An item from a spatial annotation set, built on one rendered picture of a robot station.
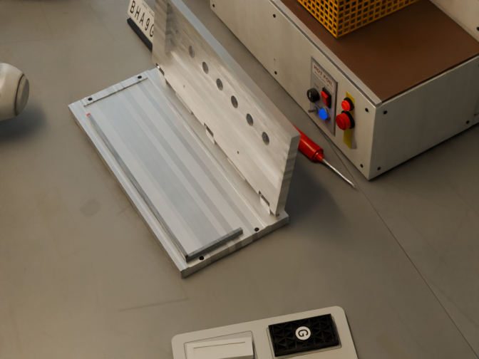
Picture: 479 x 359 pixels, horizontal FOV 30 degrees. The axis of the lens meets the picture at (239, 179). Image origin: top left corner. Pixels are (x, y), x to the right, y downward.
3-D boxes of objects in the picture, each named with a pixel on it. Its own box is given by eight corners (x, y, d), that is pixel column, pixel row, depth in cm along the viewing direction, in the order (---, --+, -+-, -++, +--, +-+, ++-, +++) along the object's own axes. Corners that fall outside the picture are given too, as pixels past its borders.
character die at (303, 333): (268, 328, 137) (268, 325, 136) (330, 317, 138) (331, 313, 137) (274, 357, 134) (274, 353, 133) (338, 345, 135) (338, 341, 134)
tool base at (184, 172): (70, 113, 169) (66, 100, 166) (166, 70, 175) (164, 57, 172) (181, 278, 145) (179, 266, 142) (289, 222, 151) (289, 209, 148)
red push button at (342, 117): (333, 124, 152) (333, 110, 149) (342, 119, 153) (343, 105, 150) (344, 136, 150) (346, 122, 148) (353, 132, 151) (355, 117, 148)
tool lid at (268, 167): (155, -17, 159) (165, -19, 160) (150, 67, 172) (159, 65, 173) (291, 137, 134) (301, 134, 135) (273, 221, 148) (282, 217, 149)
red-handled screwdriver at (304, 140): (279, 137, 163) (279, 127, 161) (291, 129, 164) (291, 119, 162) (348, 195, 154) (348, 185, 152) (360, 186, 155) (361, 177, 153)
